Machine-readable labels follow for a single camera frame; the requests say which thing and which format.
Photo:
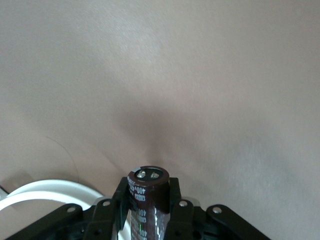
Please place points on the white semicircular pipe clamp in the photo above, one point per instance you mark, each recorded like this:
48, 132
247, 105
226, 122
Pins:
50, 188

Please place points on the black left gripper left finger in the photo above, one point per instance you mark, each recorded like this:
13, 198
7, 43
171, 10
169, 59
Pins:
100, 220

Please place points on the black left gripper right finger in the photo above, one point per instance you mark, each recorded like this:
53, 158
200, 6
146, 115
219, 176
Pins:
190, 220

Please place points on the brown table mat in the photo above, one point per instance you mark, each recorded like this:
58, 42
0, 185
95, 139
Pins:
160, 75

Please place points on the brown cylindrical capacitor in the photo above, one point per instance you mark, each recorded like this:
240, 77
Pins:
150, 195

